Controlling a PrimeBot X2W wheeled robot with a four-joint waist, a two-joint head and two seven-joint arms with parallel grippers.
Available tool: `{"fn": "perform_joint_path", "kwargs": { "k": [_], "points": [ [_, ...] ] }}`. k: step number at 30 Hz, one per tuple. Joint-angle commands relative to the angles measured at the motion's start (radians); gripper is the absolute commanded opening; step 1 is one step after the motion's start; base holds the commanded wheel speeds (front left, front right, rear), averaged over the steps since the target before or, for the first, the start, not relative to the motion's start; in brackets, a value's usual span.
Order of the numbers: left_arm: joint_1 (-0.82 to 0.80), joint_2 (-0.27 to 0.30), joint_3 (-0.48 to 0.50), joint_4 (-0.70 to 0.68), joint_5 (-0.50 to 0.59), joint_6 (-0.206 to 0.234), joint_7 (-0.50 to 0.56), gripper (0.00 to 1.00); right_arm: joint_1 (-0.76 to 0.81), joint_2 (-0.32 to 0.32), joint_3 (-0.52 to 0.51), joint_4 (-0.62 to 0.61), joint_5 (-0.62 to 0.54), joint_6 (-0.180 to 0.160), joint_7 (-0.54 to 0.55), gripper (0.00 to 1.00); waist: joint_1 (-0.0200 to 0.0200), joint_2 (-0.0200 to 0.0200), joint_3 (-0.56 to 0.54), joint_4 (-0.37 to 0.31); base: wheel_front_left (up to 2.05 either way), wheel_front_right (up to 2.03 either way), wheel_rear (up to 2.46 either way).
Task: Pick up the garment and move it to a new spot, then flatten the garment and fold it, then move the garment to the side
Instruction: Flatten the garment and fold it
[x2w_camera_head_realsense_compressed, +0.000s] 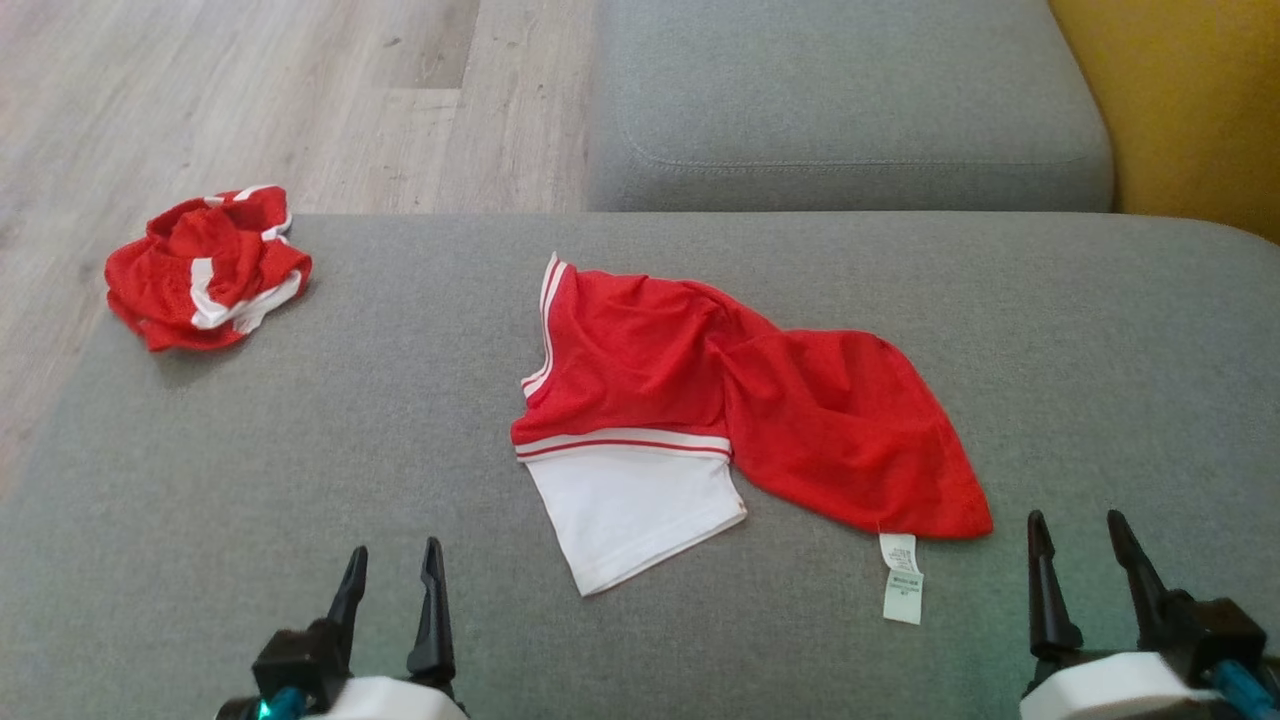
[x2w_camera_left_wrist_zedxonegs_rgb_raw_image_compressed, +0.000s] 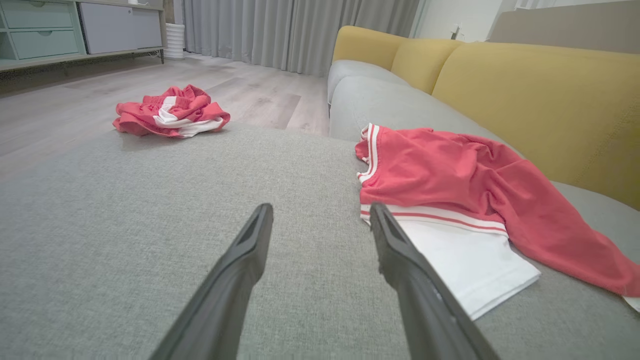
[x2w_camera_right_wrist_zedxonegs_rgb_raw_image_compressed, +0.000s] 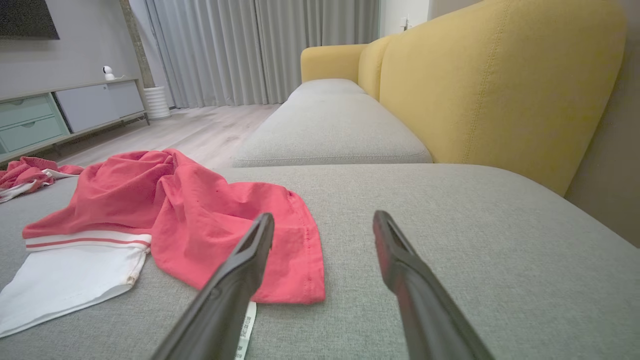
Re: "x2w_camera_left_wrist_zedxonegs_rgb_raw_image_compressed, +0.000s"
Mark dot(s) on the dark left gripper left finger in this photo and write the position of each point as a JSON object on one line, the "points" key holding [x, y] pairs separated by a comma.
{"points": [[227, 290]]}

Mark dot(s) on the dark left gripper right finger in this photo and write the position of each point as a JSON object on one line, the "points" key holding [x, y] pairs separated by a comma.
{"points": [[420, 300]]}

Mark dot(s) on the red basketball jersey white hem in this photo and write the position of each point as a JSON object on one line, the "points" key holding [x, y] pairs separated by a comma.
{"points": [[450, 170]]}

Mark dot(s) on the red basketball shorts white trim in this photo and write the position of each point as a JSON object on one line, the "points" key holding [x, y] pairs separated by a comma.
{"points": [[172, 112]]}

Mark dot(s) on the large grey sofa chaise seat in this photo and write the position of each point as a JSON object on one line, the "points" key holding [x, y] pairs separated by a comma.
{"points": [[125, 225]]}

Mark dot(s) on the yellow sofa back cushion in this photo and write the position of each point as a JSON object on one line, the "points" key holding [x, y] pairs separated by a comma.
{"points": [[365, 47], [422, 65], [540, 105]]}

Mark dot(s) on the small grey sofa seat cushion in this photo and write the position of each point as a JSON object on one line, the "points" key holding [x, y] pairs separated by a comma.
{"points": [[355, 72]]}

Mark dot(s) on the white ribbed bin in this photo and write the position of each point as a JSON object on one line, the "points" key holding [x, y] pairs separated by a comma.
{"points": [[175, 42]]}

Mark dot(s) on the grey curtain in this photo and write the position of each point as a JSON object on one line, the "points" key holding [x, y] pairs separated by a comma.
{"points": [[300, 30]]}

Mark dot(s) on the grey green low cabinet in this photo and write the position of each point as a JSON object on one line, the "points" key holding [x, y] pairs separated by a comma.
{"points": [[80, 57]]}

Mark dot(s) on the grey cabinet door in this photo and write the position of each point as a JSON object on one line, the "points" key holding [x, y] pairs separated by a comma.
{"points": [[120, 27]]}

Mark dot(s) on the green cabinet drawer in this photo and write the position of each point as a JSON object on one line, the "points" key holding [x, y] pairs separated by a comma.
{"points": [[37, 12], [45, 44]]}

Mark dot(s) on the beige grey panel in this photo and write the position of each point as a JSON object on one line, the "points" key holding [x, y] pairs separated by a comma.
{"points": [[565, 30]]}

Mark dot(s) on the wall socket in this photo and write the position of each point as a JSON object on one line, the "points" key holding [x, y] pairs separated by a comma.
{"points": [[456, 32]]}

